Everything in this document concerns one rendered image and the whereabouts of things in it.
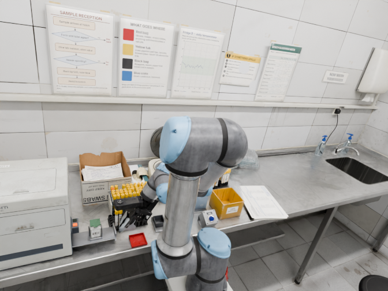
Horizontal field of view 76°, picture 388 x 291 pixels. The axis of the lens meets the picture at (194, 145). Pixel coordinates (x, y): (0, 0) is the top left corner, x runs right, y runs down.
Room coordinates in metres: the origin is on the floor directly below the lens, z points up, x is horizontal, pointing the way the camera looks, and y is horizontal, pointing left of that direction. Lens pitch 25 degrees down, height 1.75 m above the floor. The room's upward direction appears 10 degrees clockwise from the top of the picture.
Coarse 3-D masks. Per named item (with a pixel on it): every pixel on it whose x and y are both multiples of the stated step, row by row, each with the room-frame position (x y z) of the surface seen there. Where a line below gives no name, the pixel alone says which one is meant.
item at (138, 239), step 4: (132, 236) 0.82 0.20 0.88; (136, 236) 0.83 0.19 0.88; (140, 236) 0.83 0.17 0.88; (144, 236) 0.83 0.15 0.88; (132, 240) 0.80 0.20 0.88; (136, 240) 0.81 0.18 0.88; (140, 240) 0.81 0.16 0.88; (144, 240) 0.81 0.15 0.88; (132, 244) 0.78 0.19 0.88; (136, 244) 0.78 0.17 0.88; (140, 244) 0.78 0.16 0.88; (144, 244) 0.79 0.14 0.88
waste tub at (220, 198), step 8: (216, 192) 1.16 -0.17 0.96; (224, 192) 1.18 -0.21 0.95; (232, 192) 1.19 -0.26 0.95; (216, 200) 1.09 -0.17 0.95; (224, 200) 1.19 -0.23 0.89; (232, 200) 1.17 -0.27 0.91; (240, 200) 1.12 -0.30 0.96; (216, 208) 1.08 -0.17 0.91; (224, 208) 1.04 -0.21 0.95; (232, 208) 1.06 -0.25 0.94; (240, 208) 1.09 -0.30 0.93; (224, 216) 1.04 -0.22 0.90; (232, 216) 1.07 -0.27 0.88
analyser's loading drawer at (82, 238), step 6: (102, 228) 0.81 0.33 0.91; (108, 228) 0.81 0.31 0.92; (114, 228) 0.80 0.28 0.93; (72, 234) 0.75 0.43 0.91; (78, 234) 0.75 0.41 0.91; (84, 234) 0.76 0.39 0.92; (102, 234) 0.75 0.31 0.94; (108, 234) 0.78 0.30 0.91; (114, 234) 0.78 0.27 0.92; (72, 240) 0.72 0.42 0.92; (78, 240) 0.72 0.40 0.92; (84, 240) 0.73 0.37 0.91; (90, 240) 0.73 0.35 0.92; (96, 240) 0.74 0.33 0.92; (102, 240) 0.74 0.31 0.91; (72, 246) 0.69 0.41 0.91; (78, 246) 0.70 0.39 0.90
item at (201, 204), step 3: (198, 198) 1.07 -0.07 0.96; (201, 198) 1.08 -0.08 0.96; (204, 198) 1.09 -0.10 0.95; (207, 198) 1.09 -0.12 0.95; (198, 201) 1.07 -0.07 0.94; (201, 201) 1.08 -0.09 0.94; (204, 201) 1.09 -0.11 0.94; (198, 204) 1.08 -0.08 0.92; (201, 204) 1.08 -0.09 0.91; (204, 204) 1.09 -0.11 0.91; (195, 207) 1.07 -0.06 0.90; (198, 207) 1.08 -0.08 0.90; (201, 207) 1.08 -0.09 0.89; (204, 207) 1.09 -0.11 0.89; (195, 210) 1.06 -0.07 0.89; (198, 210) 1.07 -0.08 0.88; (201, 210) 1.07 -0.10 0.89; (204, 210) 1.08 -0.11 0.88
